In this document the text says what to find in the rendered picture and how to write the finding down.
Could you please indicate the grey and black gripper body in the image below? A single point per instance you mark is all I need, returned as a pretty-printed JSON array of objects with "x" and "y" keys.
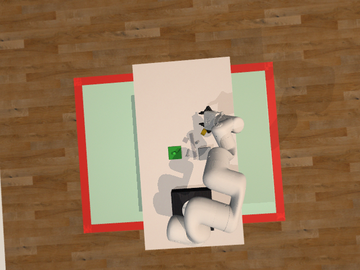
[{"x": 209, "y": 117}]

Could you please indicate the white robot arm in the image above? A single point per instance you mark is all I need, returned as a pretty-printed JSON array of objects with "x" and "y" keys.
[{"x": 201, "y": 213}]

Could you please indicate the green round peg on flat base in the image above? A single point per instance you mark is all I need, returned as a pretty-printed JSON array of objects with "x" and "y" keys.
[{"x": 174, "y": 152}]

